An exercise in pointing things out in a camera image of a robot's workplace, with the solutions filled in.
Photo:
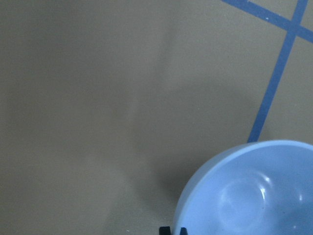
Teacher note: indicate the blue bowl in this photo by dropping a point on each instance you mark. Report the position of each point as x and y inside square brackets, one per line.
[260, 188]

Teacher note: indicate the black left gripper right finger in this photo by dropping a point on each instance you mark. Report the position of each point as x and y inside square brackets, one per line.
[183, 231]

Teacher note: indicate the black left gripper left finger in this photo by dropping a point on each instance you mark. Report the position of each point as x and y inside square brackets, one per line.
[166, 230]

